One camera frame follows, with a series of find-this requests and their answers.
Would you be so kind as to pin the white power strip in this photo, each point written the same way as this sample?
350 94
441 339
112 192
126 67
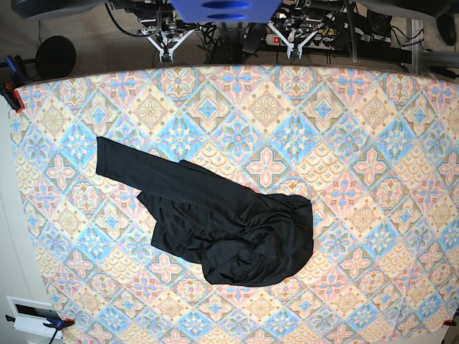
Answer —
321 40

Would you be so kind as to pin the black round stool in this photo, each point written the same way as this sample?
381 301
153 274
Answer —
55 58

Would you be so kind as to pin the blue clamp bottom left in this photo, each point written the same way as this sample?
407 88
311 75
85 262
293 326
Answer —
54 323

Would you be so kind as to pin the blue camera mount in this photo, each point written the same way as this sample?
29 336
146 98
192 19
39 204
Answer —
252 11

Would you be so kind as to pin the white wall vent box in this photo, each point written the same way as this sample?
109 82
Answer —
28 316

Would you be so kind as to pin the red blue clamp top left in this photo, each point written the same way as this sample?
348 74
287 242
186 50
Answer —
17 78

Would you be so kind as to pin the patterned colourful tablecloth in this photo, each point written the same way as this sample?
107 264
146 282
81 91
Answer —
375 152

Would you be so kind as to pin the black clamp bottom right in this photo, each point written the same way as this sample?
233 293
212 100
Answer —
449 323

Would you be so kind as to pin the black t-shirt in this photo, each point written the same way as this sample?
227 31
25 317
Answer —
238 236

